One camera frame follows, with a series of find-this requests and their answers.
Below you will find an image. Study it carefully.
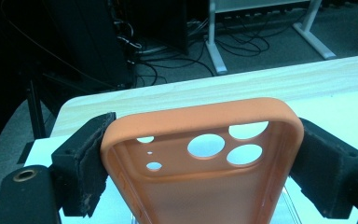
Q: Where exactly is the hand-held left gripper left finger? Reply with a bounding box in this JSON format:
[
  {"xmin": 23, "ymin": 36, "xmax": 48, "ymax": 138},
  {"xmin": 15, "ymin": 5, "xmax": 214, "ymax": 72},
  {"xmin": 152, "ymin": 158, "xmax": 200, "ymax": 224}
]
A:
[{"xmin": 50, "ymin": 111, "xmax": 117, "ymax": 218}]

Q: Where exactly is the tangle of floor cables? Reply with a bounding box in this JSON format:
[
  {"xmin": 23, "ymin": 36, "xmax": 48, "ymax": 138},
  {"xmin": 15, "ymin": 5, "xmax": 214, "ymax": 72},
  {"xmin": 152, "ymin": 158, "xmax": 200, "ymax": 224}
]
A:
[{"xmin": 115, "ymin": 12, "xmax": 296, "ymax": 88}]

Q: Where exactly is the black cabinet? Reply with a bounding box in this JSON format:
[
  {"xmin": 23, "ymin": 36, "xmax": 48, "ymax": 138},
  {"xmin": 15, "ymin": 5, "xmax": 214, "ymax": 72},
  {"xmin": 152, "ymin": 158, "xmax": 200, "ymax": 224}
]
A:
[{"xmin": 41, "ymin": 0, "xmax": 135, "ymax": 91}]

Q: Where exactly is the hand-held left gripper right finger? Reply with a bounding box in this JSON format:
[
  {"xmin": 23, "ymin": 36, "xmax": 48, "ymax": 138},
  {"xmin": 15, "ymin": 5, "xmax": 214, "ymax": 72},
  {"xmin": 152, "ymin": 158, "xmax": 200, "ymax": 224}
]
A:
[{"xmin": 288, "ymin": 117, "xmax": 358, "ymax": 220}]

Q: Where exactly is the clear plastic tray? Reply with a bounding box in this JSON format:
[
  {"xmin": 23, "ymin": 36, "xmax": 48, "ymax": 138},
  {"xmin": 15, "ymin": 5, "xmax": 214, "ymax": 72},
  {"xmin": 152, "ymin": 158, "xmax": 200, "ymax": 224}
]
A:
[{"xmin": 279, "ymin": 188, "xmax": 296, "ymax": 224}]

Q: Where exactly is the white metal desk frame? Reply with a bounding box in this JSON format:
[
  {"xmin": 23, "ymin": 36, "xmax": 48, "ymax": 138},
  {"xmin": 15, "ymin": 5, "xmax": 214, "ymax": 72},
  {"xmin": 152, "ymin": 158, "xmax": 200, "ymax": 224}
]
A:
[{"xmin": 205, "ymin": 0, "xmax": 337, "ymax": 76}]

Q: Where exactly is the white board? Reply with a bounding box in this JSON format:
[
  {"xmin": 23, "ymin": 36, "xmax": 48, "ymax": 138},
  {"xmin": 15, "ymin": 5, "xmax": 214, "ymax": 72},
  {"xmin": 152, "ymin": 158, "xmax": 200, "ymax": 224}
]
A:
[{"xmin": 23, "ymin": 90, "xmax": 358, "ymax": 224}]

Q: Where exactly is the orange phone case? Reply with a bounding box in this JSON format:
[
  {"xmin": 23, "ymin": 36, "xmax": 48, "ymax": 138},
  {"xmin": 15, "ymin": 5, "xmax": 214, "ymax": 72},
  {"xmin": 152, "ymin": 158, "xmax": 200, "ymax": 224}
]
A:
[{"xmin": 100, "ymin": 96, "xmax": 306, "ymax": 224}]

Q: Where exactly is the black metal stand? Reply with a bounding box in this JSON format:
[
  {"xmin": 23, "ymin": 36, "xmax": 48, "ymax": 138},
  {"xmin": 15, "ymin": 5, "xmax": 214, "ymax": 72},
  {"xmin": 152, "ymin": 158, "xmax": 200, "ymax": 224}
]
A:
[{"xmin": 24, "ymin": 77, "xmax": 49, "ymax": 141}]

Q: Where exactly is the black computer tower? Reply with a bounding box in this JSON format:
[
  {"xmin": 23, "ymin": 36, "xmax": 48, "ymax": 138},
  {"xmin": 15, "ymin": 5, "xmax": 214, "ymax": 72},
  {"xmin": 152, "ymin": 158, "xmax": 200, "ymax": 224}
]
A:
[{"xmin": 127, "ymin": 0, "xmax": 190, "ymax": 56}]

